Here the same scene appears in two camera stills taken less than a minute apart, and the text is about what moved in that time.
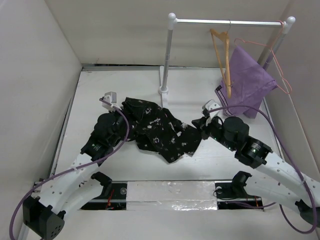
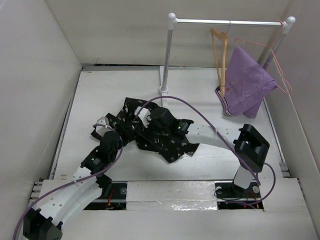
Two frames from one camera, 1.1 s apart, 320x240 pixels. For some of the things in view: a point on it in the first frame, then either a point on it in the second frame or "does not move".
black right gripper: (203, 123) → (150, 124)
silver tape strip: (167, 196) does not move
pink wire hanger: (278, 32) does not move
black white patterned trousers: (155, 129) does not move
